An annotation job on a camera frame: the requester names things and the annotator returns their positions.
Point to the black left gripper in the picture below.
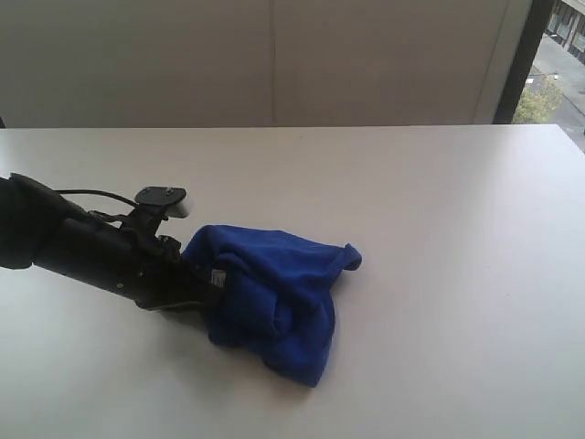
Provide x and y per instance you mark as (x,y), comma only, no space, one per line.
(141,267)

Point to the blue microfibre towel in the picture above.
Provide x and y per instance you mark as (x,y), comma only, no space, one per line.
(277,302)

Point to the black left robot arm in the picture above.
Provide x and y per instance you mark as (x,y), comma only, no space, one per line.
(32,216)

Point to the white towel care label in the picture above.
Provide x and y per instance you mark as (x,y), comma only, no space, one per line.
(218,278)

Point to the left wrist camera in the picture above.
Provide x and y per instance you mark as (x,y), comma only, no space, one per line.
(157,204)

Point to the dark window frame post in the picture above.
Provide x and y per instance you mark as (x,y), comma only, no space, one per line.
(526,50)

